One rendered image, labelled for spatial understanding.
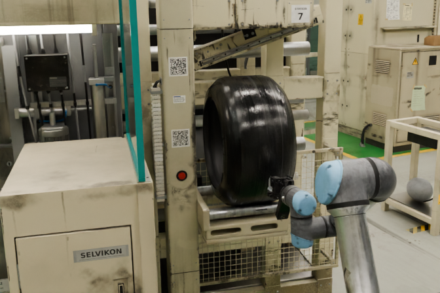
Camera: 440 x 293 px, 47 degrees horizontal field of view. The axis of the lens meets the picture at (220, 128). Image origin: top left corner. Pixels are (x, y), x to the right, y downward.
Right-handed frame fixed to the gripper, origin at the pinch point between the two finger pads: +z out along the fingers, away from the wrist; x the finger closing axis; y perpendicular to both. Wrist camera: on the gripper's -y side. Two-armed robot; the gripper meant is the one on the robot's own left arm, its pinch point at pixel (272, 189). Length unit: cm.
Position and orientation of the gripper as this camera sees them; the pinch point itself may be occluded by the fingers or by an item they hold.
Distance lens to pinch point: 204.4
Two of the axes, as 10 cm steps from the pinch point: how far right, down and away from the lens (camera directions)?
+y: -0.5, -9.9, -1.0
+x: -9.7, 0.7, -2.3
